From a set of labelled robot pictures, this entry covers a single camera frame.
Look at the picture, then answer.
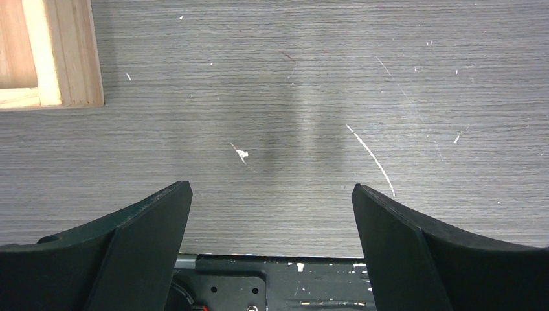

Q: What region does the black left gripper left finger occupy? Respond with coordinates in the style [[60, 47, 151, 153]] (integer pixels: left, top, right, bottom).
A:
[[1, 181, 193, 310]]

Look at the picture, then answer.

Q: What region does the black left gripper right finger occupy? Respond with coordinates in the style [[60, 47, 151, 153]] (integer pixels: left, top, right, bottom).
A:
[[352, 184, 548, 310]]

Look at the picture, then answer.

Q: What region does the wooden clothes rack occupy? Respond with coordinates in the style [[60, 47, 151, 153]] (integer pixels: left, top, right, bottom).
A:
[[1, 1, 105, 111]]

